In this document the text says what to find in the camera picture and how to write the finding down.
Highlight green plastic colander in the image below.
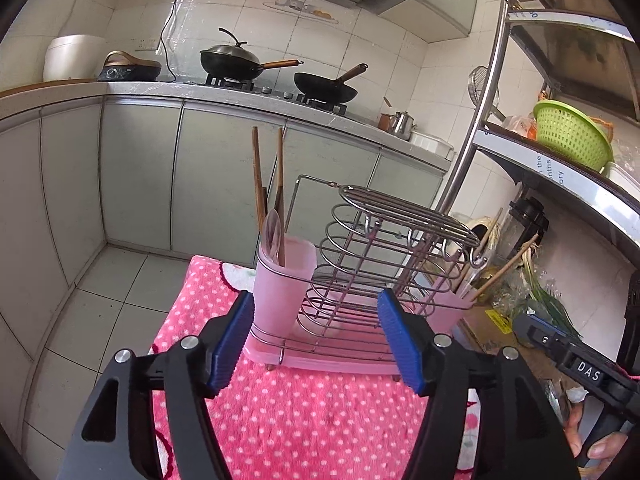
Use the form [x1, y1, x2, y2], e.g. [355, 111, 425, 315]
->
[532, 99, 615, 174]

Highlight long wooden chopstick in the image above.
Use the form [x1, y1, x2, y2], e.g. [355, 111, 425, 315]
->
[275, 127, 287, 267]

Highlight metal storage shelf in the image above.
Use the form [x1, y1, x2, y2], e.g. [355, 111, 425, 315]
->
[439, 0, 640, 273]

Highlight white plastic container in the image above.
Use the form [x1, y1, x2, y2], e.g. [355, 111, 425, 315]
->
[604, 162, 640, 195]

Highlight pink drip tray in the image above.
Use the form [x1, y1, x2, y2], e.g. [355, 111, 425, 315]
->
[242, 290, 453, 377]

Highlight orange food packet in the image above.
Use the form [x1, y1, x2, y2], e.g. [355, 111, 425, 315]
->
[499, 114, 539, 142]

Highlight black power cable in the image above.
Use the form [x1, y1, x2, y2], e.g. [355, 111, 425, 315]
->
[159, 0, 183, 83]

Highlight black and gold cooker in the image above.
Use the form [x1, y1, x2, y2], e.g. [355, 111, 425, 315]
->
[97, 50, 163, 83]

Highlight black wok with lid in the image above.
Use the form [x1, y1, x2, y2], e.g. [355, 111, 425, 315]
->
[199, 28, 305, 81]

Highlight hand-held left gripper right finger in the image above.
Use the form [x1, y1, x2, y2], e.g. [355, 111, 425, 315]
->
[376, 287, 587, 480]

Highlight steel kettle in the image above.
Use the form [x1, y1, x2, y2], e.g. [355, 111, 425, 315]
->
[389, 111, 418, 141]

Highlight pale pink spoon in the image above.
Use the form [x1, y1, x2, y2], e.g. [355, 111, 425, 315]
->
[263, 208, 284, 262]

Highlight white dish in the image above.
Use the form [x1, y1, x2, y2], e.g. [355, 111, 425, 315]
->
[408, 131, 454, 156]

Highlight grey kitchen cabinet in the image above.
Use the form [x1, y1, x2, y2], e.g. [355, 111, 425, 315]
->
[0, 80, 451, 311]

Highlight person's right hand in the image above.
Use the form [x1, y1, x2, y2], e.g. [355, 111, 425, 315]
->
[564, 402, 637, 477]

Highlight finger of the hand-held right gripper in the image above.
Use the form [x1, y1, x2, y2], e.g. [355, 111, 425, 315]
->
[512, 312, 572, 357]

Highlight white rice cooker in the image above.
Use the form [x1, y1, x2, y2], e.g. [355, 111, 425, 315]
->
[43, 35, 107, 83]

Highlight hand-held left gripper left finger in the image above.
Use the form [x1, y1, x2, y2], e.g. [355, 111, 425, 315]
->
[57, 290, 256, 480]

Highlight grey wall cabinet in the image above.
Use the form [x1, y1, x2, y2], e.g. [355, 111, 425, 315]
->
[374, 0, 482, 42]

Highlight cardboard box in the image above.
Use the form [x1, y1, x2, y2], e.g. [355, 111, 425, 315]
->
[456, 304, 578, 398]

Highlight open black wok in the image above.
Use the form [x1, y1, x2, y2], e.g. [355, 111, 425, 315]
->
[293, 63, 369, 105]

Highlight pink utensil cup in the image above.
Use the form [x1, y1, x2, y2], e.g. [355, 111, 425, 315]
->
[252, 237, 318, 332]
[414, 284, 482, 335]

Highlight gas stove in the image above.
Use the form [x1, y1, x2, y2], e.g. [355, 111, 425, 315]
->
[160, 75, 352, 119]

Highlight metal wire dish rack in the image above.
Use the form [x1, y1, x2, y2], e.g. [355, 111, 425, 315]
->
[248, 174, 489, 380]

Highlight black blender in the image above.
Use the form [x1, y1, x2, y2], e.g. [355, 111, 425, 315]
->
[499, 196, 550, 267]

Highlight cream woven bundle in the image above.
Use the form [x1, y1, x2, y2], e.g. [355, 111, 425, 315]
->
[469, 215, 502, 247]

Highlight green onions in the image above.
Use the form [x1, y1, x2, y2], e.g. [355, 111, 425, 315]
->
[519, 247, 585, 342]

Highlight metal strainer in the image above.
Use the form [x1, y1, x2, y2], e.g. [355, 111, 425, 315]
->
[468, 65, 507, 122]

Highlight pink polka dot cloth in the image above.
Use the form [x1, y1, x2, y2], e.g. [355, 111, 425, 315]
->
[149, 255, 482, 480]

